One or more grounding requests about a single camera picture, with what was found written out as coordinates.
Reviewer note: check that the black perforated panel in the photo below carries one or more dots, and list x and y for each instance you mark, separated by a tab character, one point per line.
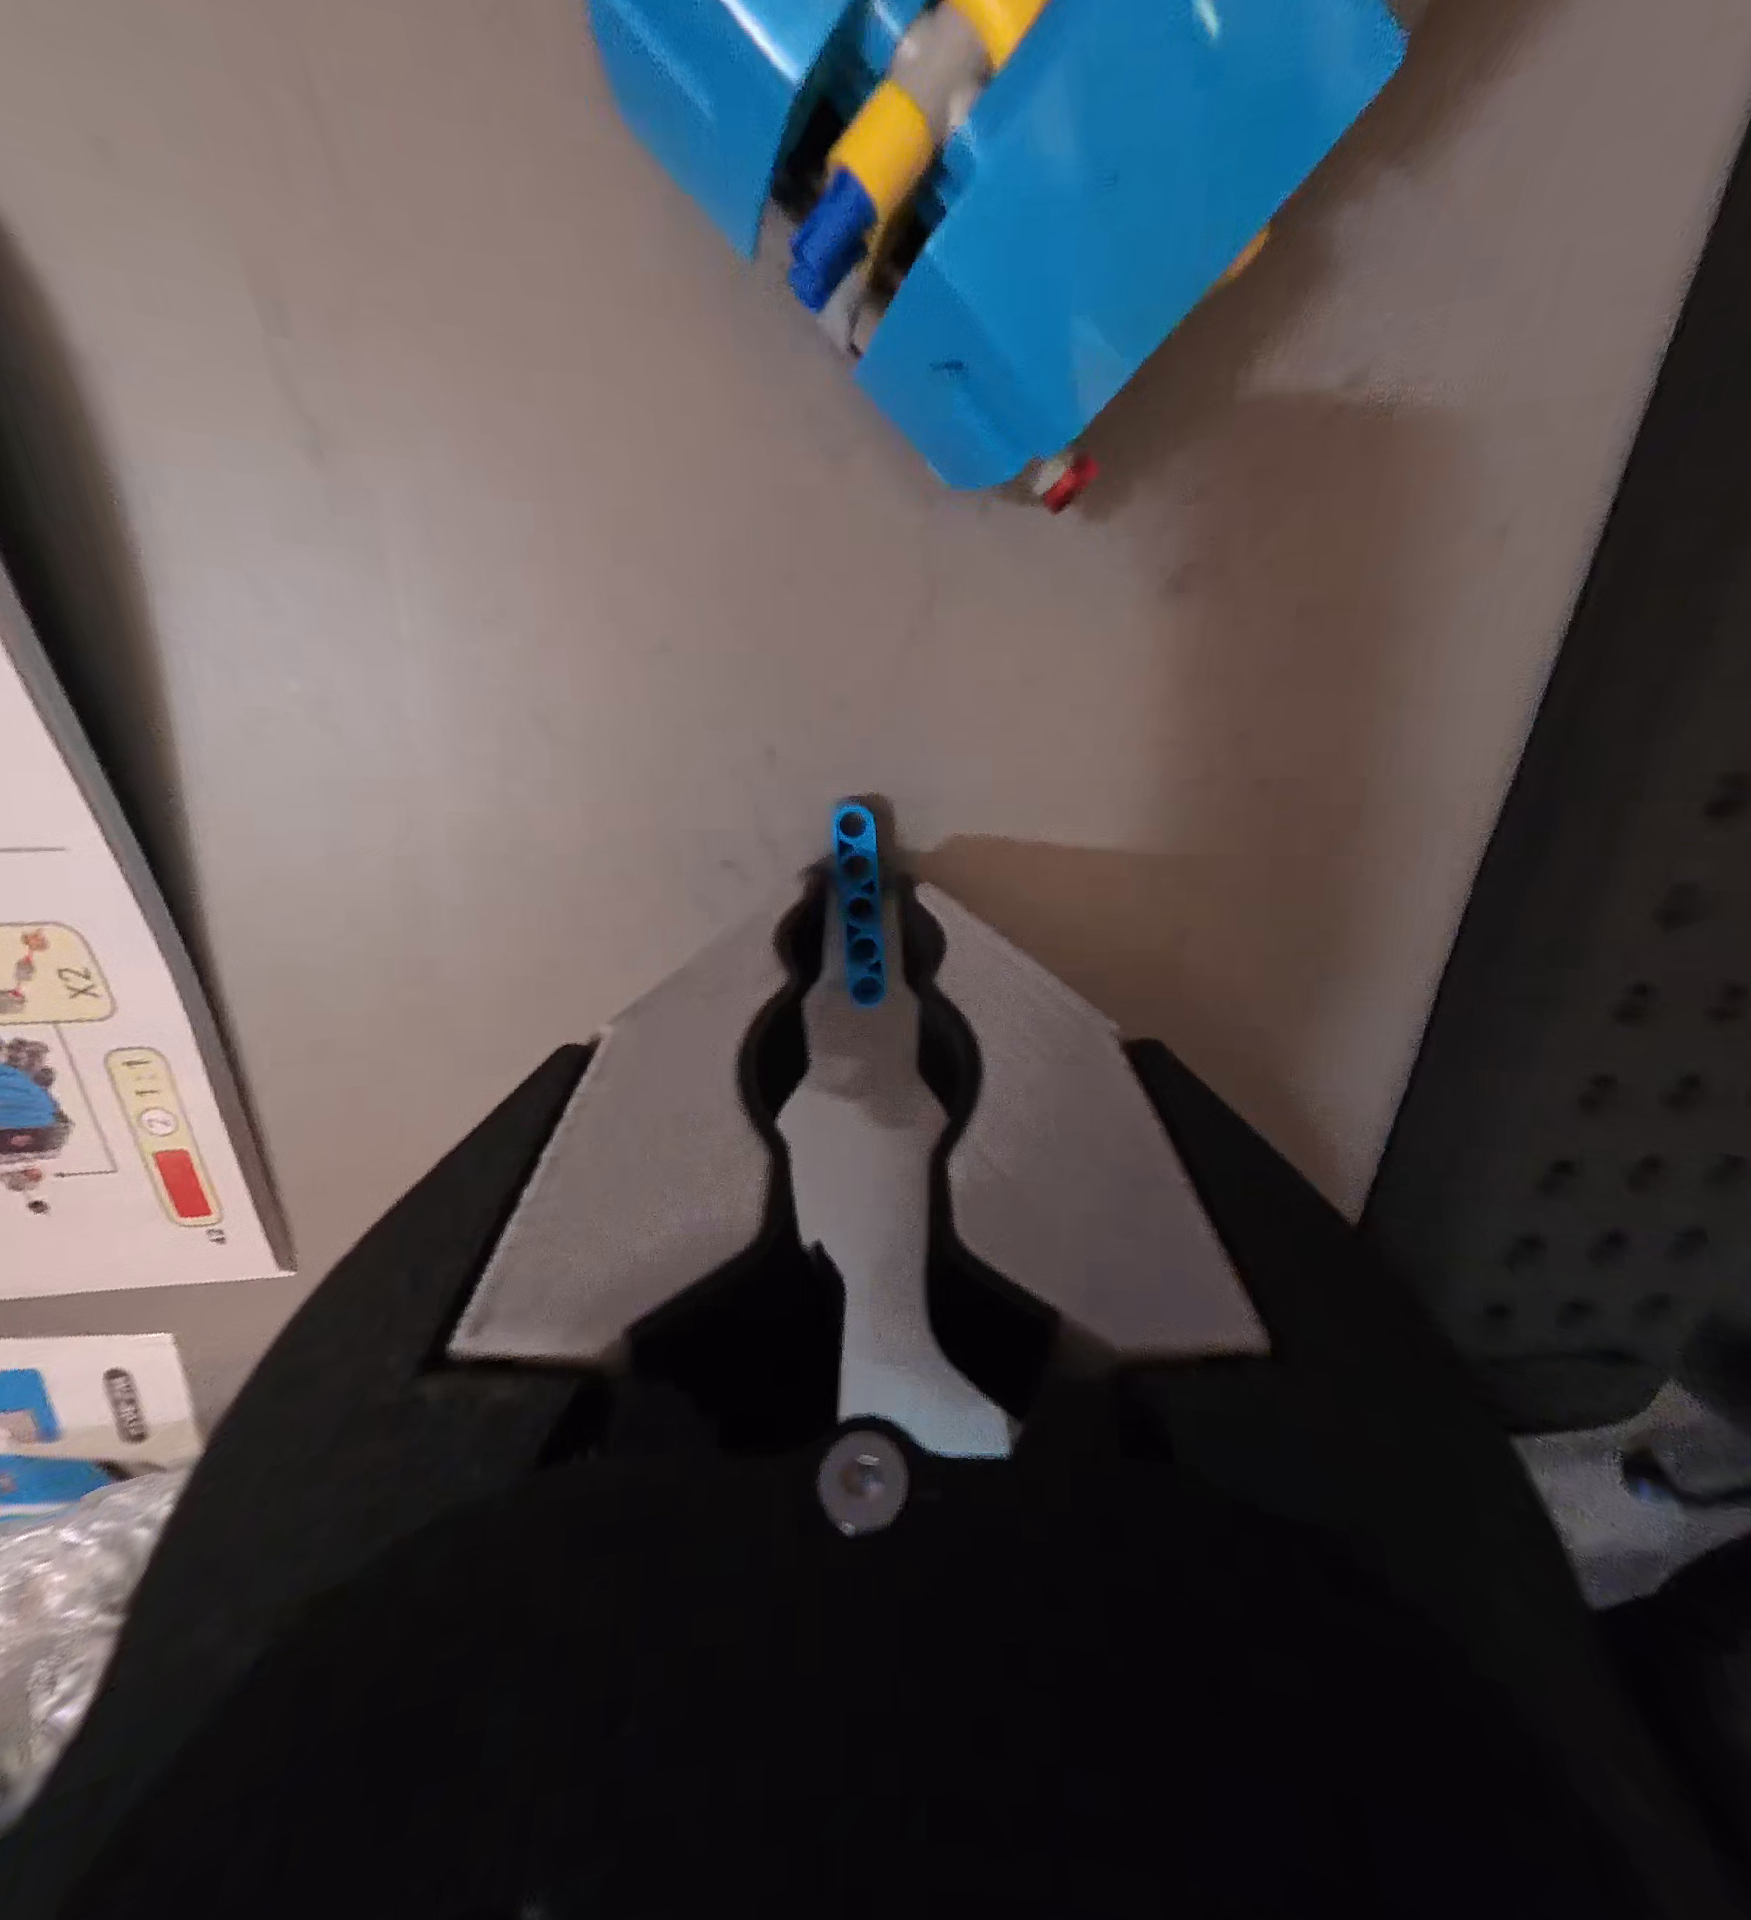
1671	900

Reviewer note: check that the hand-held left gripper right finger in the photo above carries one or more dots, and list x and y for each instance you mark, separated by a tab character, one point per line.
1100	1200

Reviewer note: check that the clear plastic bag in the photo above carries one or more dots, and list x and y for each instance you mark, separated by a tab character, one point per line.
21	1620

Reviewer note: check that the blue five-hole beam brick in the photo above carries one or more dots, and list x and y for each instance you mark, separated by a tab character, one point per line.
861	917

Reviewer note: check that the instruction booklet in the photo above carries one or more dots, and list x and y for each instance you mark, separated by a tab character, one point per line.
35	900

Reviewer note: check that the blue toy brick car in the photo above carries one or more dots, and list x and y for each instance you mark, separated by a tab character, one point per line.
1117	224

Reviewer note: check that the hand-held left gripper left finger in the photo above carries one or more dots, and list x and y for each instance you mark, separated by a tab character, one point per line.
636	1200

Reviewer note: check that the blue sticker sheet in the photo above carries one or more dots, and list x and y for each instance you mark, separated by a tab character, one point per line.
52	1424

